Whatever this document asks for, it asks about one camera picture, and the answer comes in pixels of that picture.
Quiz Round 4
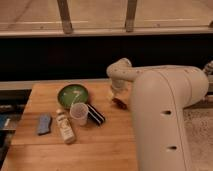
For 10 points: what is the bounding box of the green ceramic bowl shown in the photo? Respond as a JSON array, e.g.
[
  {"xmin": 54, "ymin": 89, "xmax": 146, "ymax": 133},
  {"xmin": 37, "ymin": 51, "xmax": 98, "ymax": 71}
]
[{"xmin": 57, "ymin": 84, "xmax": 89, "ymax": 109}]

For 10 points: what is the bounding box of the white ceramic cup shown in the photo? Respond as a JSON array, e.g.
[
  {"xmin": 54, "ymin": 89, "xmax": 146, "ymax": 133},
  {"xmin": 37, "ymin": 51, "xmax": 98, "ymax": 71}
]
[{"xmin": 70, "ymin": 103, "xmax": 89, "ymax": 126}]

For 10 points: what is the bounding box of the blue sponge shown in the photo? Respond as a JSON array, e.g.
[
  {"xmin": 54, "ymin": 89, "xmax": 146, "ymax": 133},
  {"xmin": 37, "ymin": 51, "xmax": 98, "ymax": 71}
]
[{"xmin": 37, "ymin": 114, "xmax": 52, "ymax": 135}]

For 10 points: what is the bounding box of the right metal post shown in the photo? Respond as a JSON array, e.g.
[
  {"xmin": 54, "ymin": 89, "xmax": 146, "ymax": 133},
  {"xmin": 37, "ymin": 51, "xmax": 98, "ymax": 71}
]
[{"xmin": 125, "ymin": 0, "xmax": 137, "ymax": 32}]

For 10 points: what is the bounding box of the white plastic bottle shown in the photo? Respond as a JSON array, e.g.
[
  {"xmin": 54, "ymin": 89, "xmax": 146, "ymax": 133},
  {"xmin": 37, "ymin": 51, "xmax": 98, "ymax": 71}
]
[{"xmin": 56, "ymin": 109, "xmax": 76, "ymax": 144}]

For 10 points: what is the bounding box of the metal post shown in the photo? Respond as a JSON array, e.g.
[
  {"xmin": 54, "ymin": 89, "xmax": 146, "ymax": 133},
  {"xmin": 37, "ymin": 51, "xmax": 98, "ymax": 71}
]
[
  {"xmin": 57, "ymin": 0, "xmax": 73, "ymax": 34},
  {"xmin": 125, "ymin": 0, "xmax": 137, "ymax": 32}
]

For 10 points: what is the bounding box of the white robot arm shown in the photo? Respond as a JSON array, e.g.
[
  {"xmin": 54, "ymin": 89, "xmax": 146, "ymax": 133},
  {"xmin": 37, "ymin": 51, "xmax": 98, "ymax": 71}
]
[{"xmin": 107, "ymin": 58, "xmax": 209, "ymax": 171}]

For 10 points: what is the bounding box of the left metal post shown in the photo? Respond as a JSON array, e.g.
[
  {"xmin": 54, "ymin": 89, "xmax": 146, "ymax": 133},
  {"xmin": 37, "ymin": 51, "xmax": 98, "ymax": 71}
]
[{"xmin": 57, "ymin": 0, "xmax": 73, "ymax": 34}]

